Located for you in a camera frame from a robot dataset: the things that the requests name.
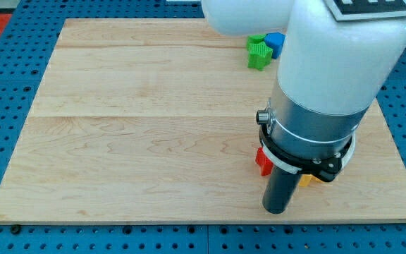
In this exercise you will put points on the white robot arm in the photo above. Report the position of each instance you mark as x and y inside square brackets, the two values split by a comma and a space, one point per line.
[328, 75]

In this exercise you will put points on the yellow pentagon block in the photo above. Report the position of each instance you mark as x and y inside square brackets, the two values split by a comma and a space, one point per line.
[306, 179]

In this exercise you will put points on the wooden board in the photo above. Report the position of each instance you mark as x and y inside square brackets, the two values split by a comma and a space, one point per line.
[152, 121]

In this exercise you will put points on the red block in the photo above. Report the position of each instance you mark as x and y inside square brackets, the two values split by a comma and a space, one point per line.
[264, 163]

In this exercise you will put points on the green star block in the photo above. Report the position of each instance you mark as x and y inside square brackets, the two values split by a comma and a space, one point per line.
[259, 56]

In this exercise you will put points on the black cylindrical end effector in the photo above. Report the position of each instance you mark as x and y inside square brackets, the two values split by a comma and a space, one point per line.
[279, 190]

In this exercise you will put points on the green cylinder block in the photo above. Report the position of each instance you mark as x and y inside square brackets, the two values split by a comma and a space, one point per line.
[254, 39]

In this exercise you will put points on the blue block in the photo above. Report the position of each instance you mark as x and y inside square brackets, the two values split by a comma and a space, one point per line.
[275, 41]

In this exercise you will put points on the black white fiducial tag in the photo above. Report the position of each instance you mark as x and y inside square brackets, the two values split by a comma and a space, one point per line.
[350, 10]

